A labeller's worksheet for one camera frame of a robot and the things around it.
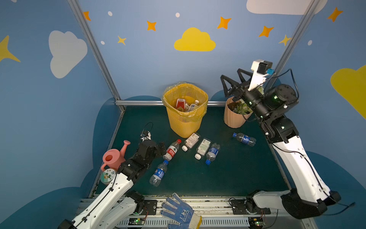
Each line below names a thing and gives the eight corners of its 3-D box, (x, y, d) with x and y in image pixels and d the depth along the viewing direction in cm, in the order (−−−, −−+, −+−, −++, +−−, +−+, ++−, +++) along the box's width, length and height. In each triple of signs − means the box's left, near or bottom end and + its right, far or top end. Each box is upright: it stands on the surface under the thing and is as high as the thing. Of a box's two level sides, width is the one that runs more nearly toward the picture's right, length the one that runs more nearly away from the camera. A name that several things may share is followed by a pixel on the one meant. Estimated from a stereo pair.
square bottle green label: (192, 157, 93) (193, 155, 91) (202, 138, 103) (202, 137, 101) (202, 162, 91) (203, 160, 89) (211, 142, 101) (212, 140, 99)
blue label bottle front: (148, 183, 82) (147, 182, 79) (163, 160, 91) (162, 158, 89) (156, 188, 80) (155, 186, 78) (170, 164, 90) (170, 162, 87)
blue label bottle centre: (202, 162, 90) (203, 160, 88) (212, 143, 100) (213, 141, 97) (211, 167, 88) (212, 165, 86) (221, 147, 97) (222, 145, 95)
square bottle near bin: (180, 148, 97) (180, 146, 96) (194, 133, 105) (194, 132, 104) (187, 154, 95) (187, 152, 93) (201, 138, 103) (201, 137, 101)
